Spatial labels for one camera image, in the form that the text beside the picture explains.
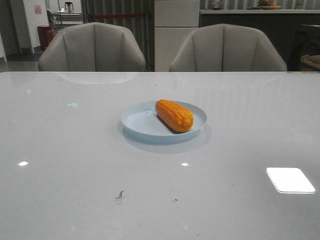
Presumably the red barrier tape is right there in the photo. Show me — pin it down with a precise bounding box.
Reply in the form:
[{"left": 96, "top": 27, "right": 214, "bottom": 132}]
[{"left": 91, "top": 13, "right": 146, "bottom": 20}]

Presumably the dark counter with light top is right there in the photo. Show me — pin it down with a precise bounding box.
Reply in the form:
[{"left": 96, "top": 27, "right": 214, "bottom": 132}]
[{"left": 199, "top": 9, "right": 320, "bottom": 71}]

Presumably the left beige armchair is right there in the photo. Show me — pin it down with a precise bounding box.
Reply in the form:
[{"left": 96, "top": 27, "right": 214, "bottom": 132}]
[{"left": 38, "top": 22, "right": 146, "bottom": 72}]

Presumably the orange corn cob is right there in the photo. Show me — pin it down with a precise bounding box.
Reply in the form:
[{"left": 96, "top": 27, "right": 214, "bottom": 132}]
[{"left": 155, "top": 99, "right": 194, "bottom": 133}]

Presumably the pink wall notice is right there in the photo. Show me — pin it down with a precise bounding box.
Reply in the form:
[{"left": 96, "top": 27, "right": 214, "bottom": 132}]
[{"left": 34, "top": 4, "right": 42, "bottom": 15}]

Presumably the beige armchair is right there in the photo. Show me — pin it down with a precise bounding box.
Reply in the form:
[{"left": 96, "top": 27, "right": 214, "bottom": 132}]
[
  {"left": 169, "top": 23, "right": 287, "bottom": 72},
  {"left": 38, "top": 22, "right": 146, "bottom": 72}
]

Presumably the right beige armchair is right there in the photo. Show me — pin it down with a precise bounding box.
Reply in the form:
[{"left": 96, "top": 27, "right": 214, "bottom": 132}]
[{"left": 169, "top": 23, "right": 287, "bottom": 72}]

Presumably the fruit bowl on counter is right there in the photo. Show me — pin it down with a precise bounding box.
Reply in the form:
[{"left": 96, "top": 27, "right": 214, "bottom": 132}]
[{"left": 258, "top": 0, "right": 281, "bottom": 10}]

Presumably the light blue round plate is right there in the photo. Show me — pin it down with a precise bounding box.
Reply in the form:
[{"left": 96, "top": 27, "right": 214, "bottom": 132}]
[{"left": 121, "top": 100, "right": 207, "bottom": 144}]

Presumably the red trash bin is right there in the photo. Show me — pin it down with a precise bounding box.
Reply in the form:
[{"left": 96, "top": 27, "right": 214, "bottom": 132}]
[{"left": 37, "top": 25, "right": 53, "bottom": 50}]

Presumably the background desk with items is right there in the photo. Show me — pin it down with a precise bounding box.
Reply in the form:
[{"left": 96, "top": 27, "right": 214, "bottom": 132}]
[{"left": 45, "top": 0, "right": 83, "bottom": 30}]

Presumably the white cabinet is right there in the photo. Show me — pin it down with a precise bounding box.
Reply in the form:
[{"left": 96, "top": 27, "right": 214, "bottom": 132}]
[{"left": 154, "top": 0, "right": 200, "bottom": 72}]

